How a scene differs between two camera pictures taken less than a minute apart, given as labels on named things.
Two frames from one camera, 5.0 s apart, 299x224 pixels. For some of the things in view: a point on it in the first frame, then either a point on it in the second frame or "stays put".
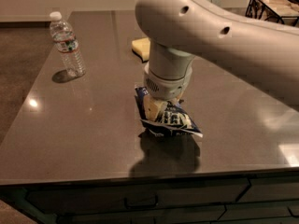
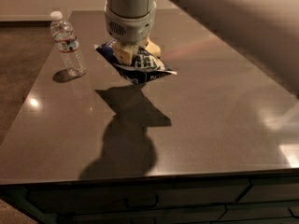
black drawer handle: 141,207 stays put
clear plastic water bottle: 63,33 stays put
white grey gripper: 167,86 → 132,28
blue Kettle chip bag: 172,119 → 145,66
